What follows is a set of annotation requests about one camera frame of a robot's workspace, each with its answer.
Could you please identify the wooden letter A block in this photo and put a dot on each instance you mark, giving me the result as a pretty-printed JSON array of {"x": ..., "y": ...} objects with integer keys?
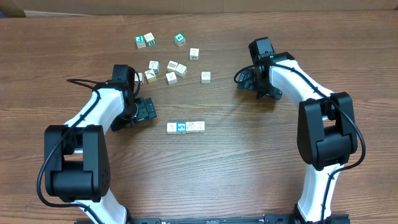
[{"x": 171, "y": 128}]

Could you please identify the blue number five block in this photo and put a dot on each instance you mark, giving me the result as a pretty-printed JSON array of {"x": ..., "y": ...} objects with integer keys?
[{"x": 181, "y": 128}]

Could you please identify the wooden block brown drawing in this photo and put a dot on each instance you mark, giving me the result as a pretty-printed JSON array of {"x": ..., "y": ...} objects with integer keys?
[{"x": 171, "y": 67}]

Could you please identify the wooden block red side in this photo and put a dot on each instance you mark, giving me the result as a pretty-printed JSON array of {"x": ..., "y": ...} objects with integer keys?
[{"x": 194, "y": 54}]

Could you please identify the wooden block yellow side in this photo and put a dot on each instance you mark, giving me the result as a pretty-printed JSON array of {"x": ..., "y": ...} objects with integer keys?
[{"x": 150, "y": 75}]

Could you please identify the cardboard sheet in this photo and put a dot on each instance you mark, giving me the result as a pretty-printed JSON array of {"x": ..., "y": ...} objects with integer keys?
[{"x": 22, "y": 8}]

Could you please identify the wooden block rightmost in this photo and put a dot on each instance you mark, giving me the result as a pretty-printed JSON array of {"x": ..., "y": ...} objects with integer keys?
[{"x": 206, "y": 77}]

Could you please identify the wooden block red front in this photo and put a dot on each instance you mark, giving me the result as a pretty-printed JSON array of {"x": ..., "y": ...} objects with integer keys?
[{"x": 138, "y": 79}]

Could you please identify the wooden block red drawing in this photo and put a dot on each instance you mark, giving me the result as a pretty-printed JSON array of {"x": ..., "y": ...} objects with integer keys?
[{"x": 199, "y": 126}]

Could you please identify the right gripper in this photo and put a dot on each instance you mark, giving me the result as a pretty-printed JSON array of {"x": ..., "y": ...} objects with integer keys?
[{"x": 247, "y": 79}]

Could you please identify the wooden block red edge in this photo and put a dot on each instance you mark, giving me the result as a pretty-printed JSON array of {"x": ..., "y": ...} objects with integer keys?
[{"x": 190, "y": 127}]

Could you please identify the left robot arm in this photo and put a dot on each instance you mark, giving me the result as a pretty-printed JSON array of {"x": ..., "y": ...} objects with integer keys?
[{"x": 76, "y": 169}]

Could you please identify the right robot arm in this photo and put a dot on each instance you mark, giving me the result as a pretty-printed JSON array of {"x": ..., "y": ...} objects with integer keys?
[{"x": 326, "y": 133}]

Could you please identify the plain wooden block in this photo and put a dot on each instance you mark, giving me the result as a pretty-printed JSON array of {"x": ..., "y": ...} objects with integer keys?
[{"x": 181, "y": 70}]

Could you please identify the wooden block green side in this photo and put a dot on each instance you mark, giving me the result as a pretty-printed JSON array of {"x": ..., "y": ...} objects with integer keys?
[{"x": 149, "y": 39}]

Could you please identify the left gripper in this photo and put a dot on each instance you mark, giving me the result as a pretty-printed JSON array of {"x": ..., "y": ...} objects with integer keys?
[{"x": 146, "y": 108}]

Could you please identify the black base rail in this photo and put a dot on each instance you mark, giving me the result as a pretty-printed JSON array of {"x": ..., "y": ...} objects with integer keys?
[{"x": 217, "y": 220}]

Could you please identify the green number four block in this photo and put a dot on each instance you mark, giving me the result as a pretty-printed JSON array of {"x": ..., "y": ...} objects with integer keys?
[{"x": 180, "y": 40}]

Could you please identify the wooden block bulb drawing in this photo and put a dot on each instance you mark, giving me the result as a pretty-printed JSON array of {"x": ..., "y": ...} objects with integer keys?
[{"x": 171, "y": 78}]

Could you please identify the wooden block teal side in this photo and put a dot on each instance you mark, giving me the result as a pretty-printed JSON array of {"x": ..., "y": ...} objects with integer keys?
[{"x": 154, "y": 65}]

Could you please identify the green top wooden block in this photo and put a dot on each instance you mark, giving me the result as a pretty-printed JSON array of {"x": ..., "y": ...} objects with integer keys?
[{"x": 140, "y": 41}]

